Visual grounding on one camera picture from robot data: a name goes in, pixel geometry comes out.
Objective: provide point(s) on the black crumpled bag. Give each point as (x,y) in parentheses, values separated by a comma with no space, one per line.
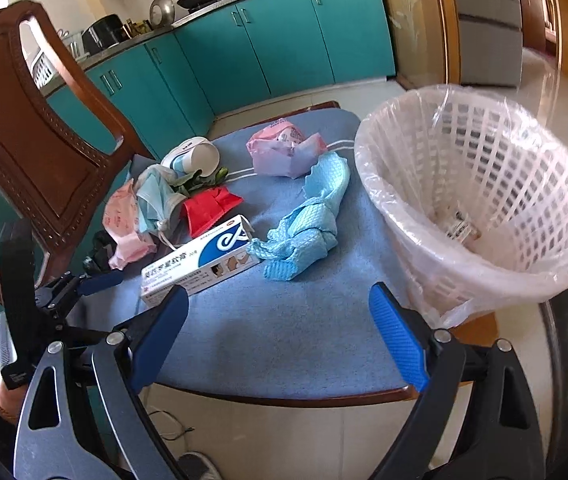
(100,250)

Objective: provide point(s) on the red paper packet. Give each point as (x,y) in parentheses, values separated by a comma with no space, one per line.
(209,207)

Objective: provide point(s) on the grey refrigerator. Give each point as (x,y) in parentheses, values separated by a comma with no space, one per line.
(488,20)

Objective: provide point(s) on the wood framed glass partition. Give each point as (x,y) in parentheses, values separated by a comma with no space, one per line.
(413,20)

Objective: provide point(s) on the blue striped towel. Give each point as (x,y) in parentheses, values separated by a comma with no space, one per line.
(274,330)

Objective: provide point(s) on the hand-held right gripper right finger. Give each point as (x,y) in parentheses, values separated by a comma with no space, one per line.
(398,340)

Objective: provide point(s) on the white dish rack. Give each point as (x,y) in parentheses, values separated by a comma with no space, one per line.
(74,45)

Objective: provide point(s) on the light blue cleaning cloth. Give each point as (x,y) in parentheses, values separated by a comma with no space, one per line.
(309,220)

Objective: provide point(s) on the pink face mask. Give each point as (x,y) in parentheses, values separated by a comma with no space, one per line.
(124,225)

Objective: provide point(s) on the person's grey shoe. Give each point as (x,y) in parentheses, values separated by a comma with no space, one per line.
(199,467)

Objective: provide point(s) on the teal kitchen cabinet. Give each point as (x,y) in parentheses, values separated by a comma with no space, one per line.
(274,45)

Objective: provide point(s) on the wooden door frame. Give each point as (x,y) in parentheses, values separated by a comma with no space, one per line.
(528,0)

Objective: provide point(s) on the small labelled packet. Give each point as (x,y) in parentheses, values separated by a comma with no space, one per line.
(461,227)

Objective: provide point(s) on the blue face mask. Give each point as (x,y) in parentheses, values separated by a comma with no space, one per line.
(151,200)

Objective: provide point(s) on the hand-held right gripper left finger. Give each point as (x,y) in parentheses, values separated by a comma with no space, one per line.
(164,330)

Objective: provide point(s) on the white and blue carton box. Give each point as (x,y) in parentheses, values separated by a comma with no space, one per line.
(199,265)

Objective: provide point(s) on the black kitchen appliance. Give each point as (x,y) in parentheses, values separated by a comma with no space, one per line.
(104,35)

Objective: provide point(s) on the striped paper cup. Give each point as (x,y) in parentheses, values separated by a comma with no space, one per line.
(204,157)

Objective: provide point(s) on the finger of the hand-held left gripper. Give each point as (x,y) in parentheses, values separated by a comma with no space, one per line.
(84,333)
(99,282)

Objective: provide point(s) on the steel mixing bowl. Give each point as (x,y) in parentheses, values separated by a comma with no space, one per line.
(161,11)

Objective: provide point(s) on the pink printed plastic bag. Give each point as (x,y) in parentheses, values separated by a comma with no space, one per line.
(284,150)

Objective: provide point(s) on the white plastic lattice basket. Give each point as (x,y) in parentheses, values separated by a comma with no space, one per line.
(538,185)

